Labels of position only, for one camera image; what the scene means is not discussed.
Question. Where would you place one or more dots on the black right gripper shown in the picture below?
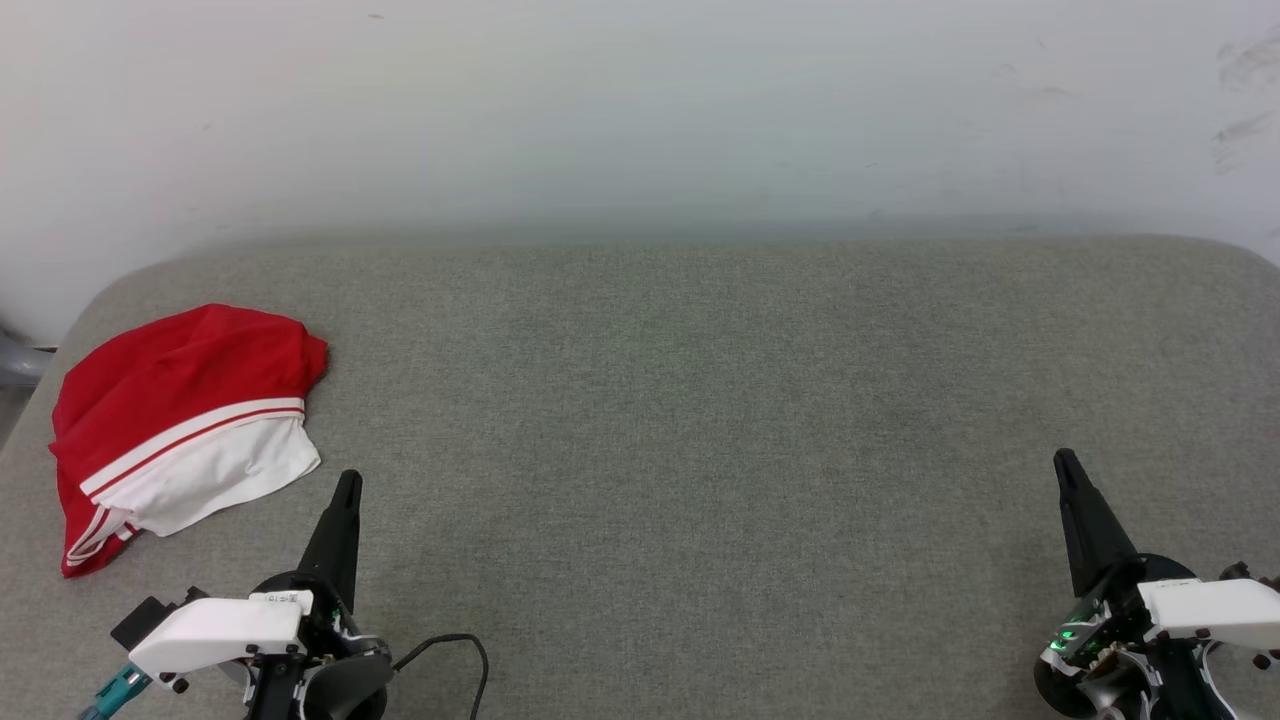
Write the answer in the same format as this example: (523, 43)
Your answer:
(1110, 620)

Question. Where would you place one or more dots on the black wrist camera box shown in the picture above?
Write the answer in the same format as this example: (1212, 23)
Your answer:
(1238, 572)
(145, 620)

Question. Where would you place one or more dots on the red and white jersey shirt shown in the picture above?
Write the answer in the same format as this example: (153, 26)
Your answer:
(170, 370)

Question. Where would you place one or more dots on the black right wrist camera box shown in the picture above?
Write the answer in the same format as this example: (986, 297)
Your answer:
(1238, 572)

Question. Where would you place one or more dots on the grey metal frame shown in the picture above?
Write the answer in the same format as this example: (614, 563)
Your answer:
(15, 365)

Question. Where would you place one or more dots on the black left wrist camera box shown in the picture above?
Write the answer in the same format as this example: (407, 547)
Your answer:
(145, 620)

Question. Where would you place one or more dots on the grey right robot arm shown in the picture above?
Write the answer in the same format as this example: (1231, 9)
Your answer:
(1105, 690)

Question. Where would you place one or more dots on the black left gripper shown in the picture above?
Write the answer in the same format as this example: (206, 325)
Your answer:
(325, 635)

